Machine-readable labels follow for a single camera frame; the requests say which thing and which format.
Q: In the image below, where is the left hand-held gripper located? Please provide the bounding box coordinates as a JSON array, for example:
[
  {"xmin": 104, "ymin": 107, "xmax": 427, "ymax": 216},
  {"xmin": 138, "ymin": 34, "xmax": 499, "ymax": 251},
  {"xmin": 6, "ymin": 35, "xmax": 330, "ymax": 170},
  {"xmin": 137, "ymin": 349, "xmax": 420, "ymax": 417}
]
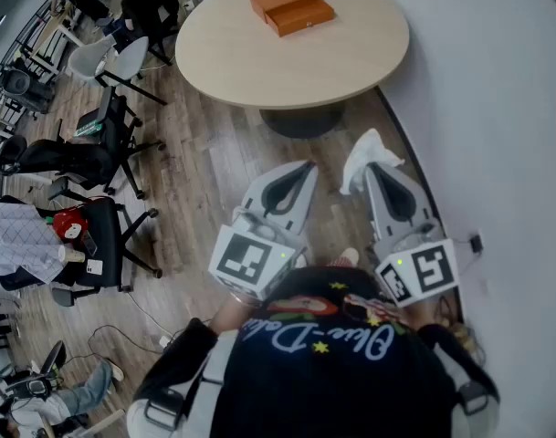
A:
[{"xmin": 207, "ymin": 160, "xmax": 319, "ymax": 301}]

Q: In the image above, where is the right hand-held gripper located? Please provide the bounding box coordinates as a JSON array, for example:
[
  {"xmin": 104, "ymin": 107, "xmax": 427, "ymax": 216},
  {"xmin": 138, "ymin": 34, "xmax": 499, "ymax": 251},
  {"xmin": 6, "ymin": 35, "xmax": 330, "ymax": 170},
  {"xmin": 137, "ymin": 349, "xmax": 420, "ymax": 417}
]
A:
[{"xmin": 365, "ymin": 162, "xmax": 460, "ymax": 308}]

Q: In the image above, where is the white tissue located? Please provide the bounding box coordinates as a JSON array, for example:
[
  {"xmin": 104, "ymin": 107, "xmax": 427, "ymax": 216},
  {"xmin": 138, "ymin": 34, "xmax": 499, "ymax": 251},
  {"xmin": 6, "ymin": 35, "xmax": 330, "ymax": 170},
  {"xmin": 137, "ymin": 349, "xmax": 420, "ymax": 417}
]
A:
[{"xmin": 340, "ymin": 128, "xmax": 405, "ymax": 195}]

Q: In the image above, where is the orange wooden drawer box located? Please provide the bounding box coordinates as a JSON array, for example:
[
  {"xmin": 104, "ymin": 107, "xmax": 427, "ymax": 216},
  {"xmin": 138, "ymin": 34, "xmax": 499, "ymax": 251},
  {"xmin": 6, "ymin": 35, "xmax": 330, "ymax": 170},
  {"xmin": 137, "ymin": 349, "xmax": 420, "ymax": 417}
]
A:
[{"xmin": 248, "ymin": 0, "xmax": 336, "ymax": 38}]

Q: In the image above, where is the person's left forearm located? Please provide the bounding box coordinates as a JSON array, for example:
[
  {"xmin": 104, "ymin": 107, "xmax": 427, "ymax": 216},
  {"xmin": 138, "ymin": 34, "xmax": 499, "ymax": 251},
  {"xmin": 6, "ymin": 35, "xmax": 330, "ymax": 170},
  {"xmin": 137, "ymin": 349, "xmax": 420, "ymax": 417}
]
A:
[{"xmin": 208, "ymin": 289, "xmax": 260, "ymax": 337}]

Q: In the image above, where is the person's right forearm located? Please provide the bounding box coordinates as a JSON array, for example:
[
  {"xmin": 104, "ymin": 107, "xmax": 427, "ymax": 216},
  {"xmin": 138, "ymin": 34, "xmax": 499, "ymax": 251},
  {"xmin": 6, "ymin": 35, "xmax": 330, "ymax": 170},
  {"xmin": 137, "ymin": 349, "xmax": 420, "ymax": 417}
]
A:
[{"xmin": 404, "ymin": 297, "xmax": 447, "ymax": 332}]

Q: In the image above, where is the dark round table base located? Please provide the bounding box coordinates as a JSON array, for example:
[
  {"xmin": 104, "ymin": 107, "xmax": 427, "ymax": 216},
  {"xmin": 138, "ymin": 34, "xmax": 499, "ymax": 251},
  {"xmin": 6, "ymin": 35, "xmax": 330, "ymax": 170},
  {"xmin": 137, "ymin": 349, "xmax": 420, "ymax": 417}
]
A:
[{"xmin": 258, "ymin": 102, "xmax": 345, "ymax": 140}]

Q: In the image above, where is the person's striped shoe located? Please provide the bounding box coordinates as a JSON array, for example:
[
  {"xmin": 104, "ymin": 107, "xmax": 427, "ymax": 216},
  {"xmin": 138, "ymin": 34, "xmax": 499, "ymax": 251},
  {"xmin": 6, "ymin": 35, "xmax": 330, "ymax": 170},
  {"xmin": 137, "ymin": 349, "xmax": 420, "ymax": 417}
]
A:
[{"xmin": 327, "ymin": 247, "xmax": 360, "ymax": 267}]

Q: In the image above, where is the person's black printed shirt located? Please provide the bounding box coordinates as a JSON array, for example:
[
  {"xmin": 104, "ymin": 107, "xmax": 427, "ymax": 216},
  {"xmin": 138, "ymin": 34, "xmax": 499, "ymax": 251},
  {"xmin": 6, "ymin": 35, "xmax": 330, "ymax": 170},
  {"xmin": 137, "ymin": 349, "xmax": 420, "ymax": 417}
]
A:
[{"xmin": 135, "ymin": 265, "xmax": 502, "ymax": 438}]

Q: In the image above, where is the black phone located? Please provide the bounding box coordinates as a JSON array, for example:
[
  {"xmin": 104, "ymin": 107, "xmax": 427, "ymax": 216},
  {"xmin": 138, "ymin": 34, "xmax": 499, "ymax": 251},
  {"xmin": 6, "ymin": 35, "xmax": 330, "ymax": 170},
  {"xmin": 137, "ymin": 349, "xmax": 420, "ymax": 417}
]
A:
[{"xmin": 79, "ymin": 229, "xmax": 99, "ymax": 257}]

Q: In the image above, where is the grey shell chair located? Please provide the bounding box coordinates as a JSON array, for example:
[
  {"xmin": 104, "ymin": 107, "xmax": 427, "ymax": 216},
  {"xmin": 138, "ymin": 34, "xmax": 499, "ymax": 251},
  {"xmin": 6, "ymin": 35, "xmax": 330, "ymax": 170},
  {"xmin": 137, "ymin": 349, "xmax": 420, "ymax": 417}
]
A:
[{"xmin": 67, "ymin": 36, "xmax": 169, "ymax": 107}]

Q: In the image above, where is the green packet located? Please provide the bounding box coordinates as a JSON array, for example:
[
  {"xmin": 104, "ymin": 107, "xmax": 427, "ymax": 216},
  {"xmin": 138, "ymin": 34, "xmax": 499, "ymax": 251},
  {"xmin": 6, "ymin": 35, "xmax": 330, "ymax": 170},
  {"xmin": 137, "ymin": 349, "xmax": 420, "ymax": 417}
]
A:
[{"xmin": 73, "ymin": 120, "xmax": 103, "ymax": 137}]

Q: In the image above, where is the red plush toy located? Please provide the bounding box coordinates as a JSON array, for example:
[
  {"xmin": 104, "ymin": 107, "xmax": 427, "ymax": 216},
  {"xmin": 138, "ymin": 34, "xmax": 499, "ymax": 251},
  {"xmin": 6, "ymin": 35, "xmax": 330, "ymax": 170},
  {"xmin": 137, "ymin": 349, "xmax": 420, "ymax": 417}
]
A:
[{"xmin": 52, "ymin": 207, "xmax": 89, "ymax": 241}]

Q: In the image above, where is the reclined black office chair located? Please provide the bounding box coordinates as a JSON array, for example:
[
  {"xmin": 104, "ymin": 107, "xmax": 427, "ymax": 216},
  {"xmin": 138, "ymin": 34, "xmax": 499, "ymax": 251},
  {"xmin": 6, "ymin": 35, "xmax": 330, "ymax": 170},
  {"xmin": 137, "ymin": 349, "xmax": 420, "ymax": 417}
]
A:
[{"xmin": 0, "ymin": 134, "xmax": 117, "ymax": 195}]

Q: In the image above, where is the paper cup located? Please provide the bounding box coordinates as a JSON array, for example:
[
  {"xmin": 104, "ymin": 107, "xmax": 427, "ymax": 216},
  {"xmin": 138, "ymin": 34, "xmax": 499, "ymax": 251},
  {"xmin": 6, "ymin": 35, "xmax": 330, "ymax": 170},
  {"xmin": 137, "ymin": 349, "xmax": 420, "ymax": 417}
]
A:
[{"xmin": 58, "ymin": 245, "xmax": 86, "ymax": 264}]

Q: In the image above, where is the white checked cloth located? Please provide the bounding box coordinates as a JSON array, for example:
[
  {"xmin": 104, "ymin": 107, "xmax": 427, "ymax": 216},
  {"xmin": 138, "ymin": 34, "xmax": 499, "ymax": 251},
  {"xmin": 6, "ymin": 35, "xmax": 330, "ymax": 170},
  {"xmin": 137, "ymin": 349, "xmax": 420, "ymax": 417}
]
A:
[{"xmin": 0, "ymin": 203, "xmax": 67, "ymax": 285}]

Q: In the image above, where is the black round-backed office chair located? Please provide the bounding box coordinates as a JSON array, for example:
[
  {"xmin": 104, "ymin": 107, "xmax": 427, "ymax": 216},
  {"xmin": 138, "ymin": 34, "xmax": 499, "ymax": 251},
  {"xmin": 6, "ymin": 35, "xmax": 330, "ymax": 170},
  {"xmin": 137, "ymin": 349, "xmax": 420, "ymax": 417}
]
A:
[{"xmin": 3, "ymin": 339, "xmax": 68, "ymax": 401}]

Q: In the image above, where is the thin gold bracelet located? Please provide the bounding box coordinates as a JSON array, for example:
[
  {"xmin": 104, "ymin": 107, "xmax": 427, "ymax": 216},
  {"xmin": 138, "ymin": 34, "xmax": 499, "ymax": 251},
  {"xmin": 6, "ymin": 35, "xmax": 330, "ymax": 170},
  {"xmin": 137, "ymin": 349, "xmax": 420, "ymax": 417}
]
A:
[{"xmin": 229, "ymin": 292, "xmax": 260, "ymax": 308}]

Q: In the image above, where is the white shoulder strap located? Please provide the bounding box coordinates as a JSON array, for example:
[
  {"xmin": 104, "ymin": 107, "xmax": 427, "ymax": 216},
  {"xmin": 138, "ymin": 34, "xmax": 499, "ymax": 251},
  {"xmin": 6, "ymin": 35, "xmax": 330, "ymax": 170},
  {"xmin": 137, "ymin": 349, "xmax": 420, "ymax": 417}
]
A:
[
  {"xmin": 126, "ymin": 330, "xmax": 240, "ymax": 438},
  {"xmin": 432, "ymin": 339, "xmax": 493, "ymax": 438}
]

